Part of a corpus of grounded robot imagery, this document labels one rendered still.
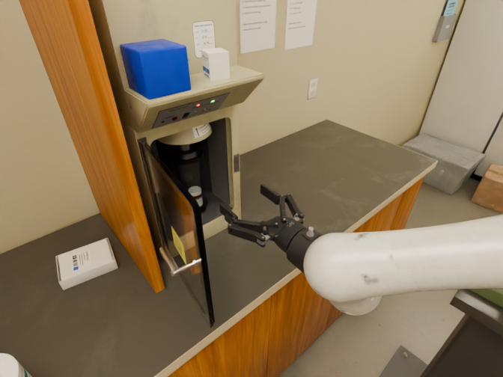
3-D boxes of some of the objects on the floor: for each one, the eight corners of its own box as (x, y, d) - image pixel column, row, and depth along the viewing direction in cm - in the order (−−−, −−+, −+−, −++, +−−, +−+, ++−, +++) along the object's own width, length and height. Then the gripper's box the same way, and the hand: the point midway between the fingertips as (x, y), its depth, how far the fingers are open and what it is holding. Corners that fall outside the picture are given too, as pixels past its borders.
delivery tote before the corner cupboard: (393, 171, 319) (402, 143, 300) (413, 159, 341) (423, 132, 321) (453, 198, 281) (468, 169, 262) (471, 183, 303) (487, 154, 283)
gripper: (337, 208, 72) (276, 170, 86) (256, 258, 59) (200, 204, 73) (332, 230, 76) (275, 191, 90) (256, 282, 64) (203, 227, 77)
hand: (244, 199), depth 81 cm, fingers open, 13 cm apart
